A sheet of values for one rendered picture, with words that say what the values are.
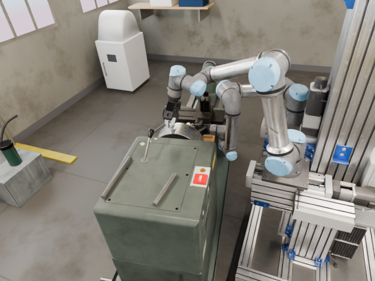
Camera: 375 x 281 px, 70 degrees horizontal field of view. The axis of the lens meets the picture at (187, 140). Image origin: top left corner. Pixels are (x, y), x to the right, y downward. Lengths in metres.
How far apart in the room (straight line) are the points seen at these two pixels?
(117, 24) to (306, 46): 3.34
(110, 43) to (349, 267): 4.24
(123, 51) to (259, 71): 3.81
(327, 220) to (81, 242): 2.10
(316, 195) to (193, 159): 0.65
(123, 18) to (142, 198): 3.85
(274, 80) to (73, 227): 2.42
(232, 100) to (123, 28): 3.38
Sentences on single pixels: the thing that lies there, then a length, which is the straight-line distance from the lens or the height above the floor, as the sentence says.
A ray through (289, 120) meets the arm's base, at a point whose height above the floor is 1.19.
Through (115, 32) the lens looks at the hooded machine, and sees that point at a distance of 4.82.
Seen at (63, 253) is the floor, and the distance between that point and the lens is 2.83.
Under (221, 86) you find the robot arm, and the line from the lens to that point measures 1.72.
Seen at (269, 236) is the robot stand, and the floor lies 0.21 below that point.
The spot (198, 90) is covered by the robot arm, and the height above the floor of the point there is 1.59.
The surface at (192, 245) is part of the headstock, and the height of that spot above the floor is 1.10.
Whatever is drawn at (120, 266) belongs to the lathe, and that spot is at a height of 0.79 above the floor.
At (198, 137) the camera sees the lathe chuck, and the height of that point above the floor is 1.17.
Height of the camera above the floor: 2.17
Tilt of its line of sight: 37 degrees down
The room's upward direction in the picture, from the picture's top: 5 degrees counter-clockwise
